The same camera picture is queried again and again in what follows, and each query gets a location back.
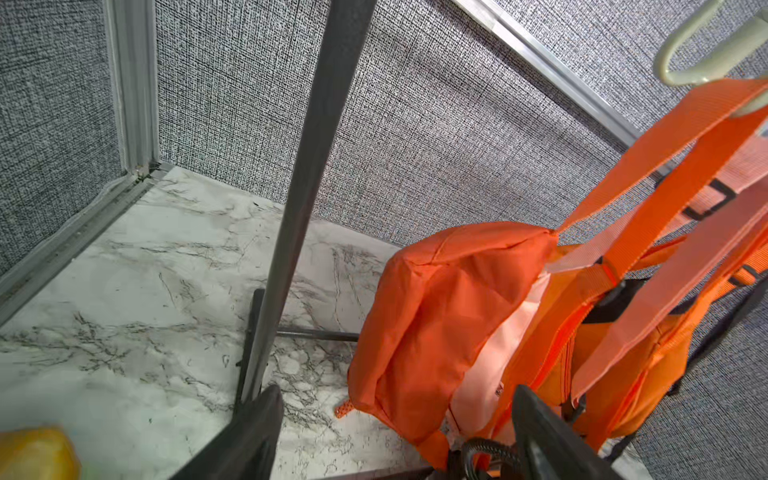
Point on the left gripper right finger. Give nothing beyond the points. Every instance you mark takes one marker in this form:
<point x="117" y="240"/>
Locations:
<point x="548" y="447"/>

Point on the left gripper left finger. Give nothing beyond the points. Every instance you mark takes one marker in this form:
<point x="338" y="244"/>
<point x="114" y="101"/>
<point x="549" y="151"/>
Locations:
<point x="246" y="447"/>

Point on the red-orange sling bag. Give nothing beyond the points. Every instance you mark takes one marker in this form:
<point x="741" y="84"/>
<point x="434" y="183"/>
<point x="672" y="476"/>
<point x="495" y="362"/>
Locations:
<point x="440" y="300"/>

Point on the pink sling bag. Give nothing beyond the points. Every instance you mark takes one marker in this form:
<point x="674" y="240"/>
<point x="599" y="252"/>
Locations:
<point x="540" y="343"/>

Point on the black sling bag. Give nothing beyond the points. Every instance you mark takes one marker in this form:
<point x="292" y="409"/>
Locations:
<point x="709" y="344"/>

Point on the pale green hook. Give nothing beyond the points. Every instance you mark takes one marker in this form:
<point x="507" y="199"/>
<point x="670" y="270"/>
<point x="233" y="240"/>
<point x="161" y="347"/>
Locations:
<point x="725" y="56"/>

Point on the black garment rack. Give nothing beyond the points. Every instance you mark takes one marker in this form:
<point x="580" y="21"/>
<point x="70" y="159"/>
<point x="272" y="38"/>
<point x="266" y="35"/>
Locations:
<point x="343" y="40"/>

